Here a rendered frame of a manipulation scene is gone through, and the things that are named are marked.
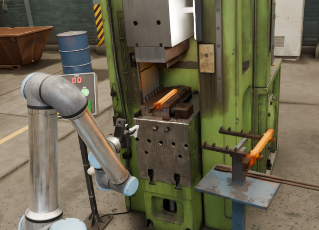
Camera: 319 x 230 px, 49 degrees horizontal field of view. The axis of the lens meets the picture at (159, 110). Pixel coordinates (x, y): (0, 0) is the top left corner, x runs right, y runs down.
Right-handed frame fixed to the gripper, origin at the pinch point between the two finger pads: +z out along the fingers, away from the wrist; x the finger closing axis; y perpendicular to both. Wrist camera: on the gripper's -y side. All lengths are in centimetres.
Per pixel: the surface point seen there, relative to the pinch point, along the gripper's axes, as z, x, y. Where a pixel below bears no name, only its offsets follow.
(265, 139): 16, 69, 7
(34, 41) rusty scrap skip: 461, -514, 40
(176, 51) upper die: 51, 8, -30
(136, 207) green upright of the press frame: 47, -34, 96
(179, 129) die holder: 27.0, 16.2, 12.9
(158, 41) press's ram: 33, 4, -40
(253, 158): -6, 67, 8
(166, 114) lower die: 33.0, 5.9, 6.2
